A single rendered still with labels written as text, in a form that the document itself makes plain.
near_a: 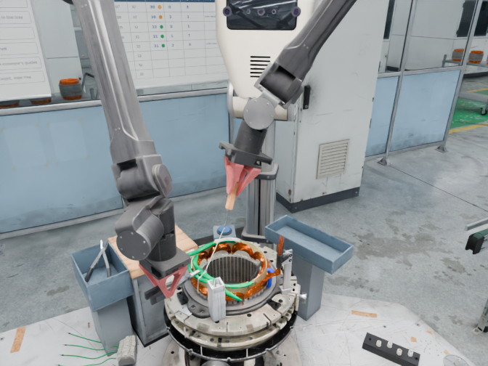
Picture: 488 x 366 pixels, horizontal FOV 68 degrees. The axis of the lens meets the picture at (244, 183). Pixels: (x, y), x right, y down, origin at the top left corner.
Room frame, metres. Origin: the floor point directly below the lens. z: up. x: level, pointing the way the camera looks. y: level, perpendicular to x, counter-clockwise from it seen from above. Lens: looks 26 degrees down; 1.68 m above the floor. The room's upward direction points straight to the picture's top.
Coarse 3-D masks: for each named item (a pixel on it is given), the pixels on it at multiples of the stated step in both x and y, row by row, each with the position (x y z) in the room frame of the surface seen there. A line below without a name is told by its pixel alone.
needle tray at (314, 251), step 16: (272, 224) 0.98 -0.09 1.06; (288, 224) 1.03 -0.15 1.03; (304, 224) 0.98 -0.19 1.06; (272, 240) 0.94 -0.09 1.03; (288, 240) 0.89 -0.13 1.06; (304, 240) 0.94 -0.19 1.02; (320, 240) 0.94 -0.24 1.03; (336, 240) 0.90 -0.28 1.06; (304, 256) 0.85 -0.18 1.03; (320, 256) 0.82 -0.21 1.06; (336, 256) 0.86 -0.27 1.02; (304, 272) 0.86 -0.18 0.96; (320, 272) 0.89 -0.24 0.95; (304, 288) 0.86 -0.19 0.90; (320, 288) 0.90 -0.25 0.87; (304, 304) 0.86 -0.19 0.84; (320, 304) 0.90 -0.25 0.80
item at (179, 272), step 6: (144, 264) 0.55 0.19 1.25; (150, 270) 0.53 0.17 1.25; (156, 270) 0.53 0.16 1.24; (174, 270) 0.54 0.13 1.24; (180, 270) 0.55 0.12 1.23; (156, 276) 0.52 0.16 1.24; (168, 276) 0.53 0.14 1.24; (174, 276) 0.56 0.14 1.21; (180, 276) 0.55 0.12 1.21; (156, 282) 0.53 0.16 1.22; (162, 282) 0.52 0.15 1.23; (174, 282) 0.55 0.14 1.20; (162, 288) 0.53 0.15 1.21; (174, 288) 0.55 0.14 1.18; (168, 294) 0.55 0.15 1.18
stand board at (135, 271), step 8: (176, 232) 0.93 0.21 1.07; (112, 240) 0.89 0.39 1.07; (176, 240) 0.89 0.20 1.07; (184, 240) 0.89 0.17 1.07; (184, 248) 0.85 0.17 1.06; (192, 248) 0.85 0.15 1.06; (120, 256) 0.81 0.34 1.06; (128, 264) 0.78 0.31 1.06; (136, 264) 0.78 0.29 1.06; (136, 272) 0.75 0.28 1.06
